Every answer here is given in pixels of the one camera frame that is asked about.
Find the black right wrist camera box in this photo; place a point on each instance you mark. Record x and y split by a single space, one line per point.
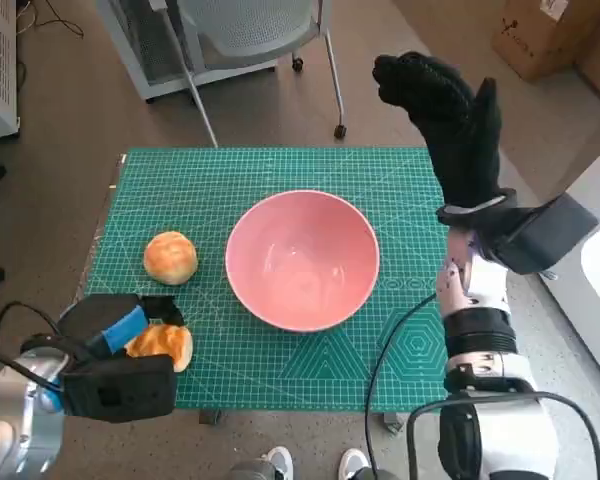
545 240

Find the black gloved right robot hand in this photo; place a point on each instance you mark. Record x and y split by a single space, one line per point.
460 130

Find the rectangular striped bread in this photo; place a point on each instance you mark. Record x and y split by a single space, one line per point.
170 342

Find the metal table clamp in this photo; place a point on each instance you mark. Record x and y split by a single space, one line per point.
394 424

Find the green cutting mat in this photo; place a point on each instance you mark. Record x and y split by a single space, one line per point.
220 200

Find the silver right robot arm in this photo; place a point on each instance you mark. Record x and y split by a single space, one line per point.
485 300

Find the round bread bun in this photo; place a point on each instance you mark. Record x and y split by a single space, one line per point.
170 257

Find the grey robot left leg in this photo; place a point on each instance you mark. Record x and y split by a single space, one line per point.
252 472

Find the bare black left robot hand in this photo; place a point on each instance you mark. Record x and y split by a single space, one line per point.
100 320

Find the grey mesh chair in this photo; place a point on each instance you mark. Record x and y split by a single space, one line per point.
250 30

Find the large cardboard box with print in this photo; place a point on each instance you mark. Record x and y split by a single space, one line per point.
540 35

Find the pink bowl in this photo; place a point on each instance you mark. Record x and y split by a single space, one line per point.
300 260

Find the grey robot right leg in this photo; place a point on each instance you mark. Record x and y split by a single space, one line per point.
375 474

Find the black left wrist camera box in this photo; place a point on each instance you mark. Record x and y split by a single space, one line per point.
120 387

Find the grey robot leg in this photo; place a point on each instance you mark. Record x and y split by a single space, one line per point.
375 474
252 472

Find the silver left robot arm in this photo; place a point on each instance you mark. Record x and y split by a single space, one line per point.
15 425

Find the white shoe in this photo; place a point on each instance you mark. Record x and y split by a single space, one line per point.
280 461
354 462

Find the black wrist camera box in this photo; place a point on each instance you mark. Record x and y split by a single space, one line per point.
545 240
120 387

